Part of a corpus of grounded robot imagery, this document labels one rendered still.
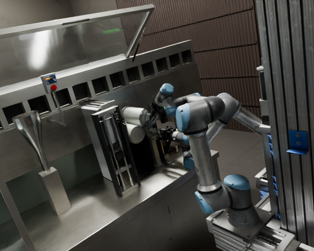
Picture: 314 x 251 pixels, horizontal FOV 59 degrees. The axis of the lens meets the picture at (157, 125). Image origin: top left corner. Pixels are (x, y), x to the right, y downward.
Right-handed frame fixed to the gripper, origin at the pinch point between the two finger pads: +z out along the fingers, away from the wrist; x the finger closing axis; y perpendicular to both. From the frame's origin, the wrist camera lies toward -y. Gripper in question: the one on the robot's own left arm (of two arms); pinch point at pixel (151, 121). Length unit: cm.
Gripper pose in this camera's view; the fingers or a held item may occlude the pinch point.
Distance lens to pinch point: 191.7
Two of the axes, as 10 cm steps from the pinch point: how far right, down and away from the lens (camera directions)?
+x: -7.5, 3.7, -5.5
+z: -3.3, 5.1, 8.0
